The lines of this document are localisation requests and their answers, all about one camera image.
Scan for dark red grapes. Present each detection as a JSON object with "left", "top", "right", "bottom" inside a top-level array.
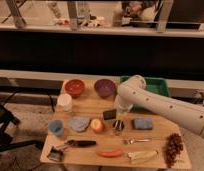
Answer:
[{"left": 165, "top": 133, "right": 183, "bottom": 168}]

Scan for green plastic tray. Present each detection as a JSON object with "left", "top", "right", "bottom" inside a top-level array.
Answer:
[{"left": 120, "top": 76, "right": 171, "bottom": 111}]

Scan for grey blue cloth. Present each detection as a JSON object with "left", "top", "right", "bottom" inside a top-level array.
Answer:
[{"left": 68, "top": 116, "right": 91, "bottom": 132}]

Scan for silver fork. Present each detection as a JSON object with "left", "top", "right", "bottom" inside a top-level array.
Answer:
[{"left": 123, "top": 139, "right": 151, "bottom": 145}]

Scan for orange carrot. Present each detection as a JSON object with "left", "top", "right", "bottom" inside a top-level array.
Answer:
[{"left": 96, "top": 149, "right": 124, "bottom": 158}]

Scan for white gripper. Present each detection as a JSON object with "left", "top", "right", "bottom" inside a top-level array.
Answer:
[{"left": 114, "top": 95, "right": 133, "bottom": 118}]

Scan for purple bowl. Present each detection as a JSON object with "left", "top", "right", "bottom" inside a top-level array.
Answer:
[{"left": 94, "top": 79, "right": 116, "bottom": 98}]

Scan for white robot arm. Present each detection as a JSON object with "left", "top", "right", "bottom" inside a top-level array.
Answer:
[{"left": 114, "top": 75, "right": 204, "bottom": 139}]

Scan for blue cup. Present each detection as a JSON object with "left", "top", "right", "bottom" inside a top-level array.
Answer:
[{"left": 48, "top": 120, "right": 64, "bottom": 136}]

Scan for white cup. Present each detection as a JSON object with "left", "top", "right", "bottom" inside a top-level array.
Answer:
[{"left": 57, "top": 93, "right": 72, "bottom": 112}]

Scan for black chair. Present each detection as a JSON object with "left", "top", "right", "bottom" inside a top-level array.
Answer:
[{"left": 0, "top": 101, "right": 45, "bottom": 158}]

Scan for red bowl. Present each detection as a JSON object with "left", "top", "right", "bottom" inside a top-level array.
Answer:
[{"left": 65, "top": 79, "right": 85, "bottom": 98}]

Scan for peach apple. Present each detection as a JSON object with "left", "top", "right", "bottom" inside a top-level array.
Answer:
[{"left": 90, "top": 119, "right": 105, "bottom": 133}]

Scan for blue sponge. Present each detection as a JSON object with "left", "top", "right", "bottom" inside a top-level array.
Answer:
[{"left": 132, "top": 118, "right": 153, "bottom": 130}]

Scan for yellow banana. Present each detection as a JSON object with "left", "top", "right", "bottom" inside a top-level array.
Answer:
[{"left": 127, "top": 150, "right": 158, "bottom": 165}]

